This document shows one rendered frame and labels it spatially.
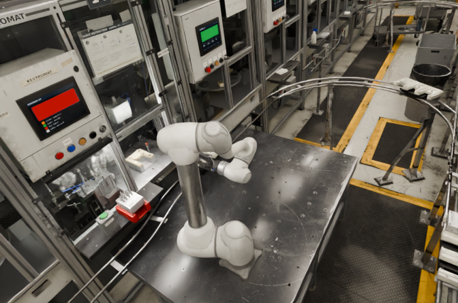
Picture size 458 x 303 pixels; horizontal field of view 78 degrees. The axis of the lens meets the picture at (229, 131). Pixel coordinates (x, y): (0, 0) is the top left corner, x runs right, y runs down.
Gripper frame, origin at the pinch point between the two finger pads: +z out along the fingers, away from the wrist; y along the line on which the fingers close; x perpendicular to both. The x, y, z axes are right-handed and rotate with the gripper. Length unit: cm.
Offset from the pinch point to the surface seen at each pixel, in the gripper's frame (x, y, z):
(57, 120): 60, 62, 16
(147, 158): 14.4, -1.6, 33.1
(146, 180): 28.5, -5.5, 20.7
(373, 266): -41, -94, -117
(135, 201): 49.3, 4.9, 2.7
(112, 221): 64, 2, 6
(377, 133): -212, -94, -86
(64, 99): 53, 69, 16
